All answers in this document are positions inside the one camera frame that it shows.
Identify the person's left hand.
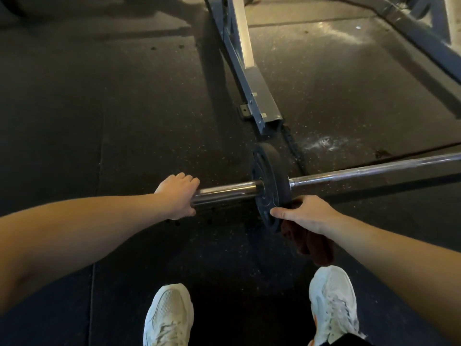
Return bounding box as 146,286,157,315
154,172,200,220

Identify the person's right hand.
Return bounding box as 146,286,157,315
270,195,341,238

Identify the steel barbell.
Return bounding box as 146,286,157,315
190,152,461,208

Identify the dark red cloth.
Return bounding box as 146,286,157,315
280,198,335,267

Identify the person's left forearm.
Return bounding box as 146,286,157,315
0,193,170,315

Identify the person's right forearm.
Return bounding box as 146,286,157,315
325,212,461,345

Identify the black weight plate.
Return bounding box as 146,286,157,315
251,142,292,235

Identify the white left sneaker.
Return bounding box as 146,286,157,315
143,283,195,346

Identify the white sneaker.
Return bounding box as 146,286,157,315
308,265,367,346
143,283,195,346

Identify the white right sneaker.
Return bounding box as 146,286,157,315
308,265,367,346

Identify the black trouser leg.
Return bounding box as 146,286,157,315
319,333,374,346

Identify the grey steel rack frame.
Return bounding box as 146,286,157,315
203,0,285,136

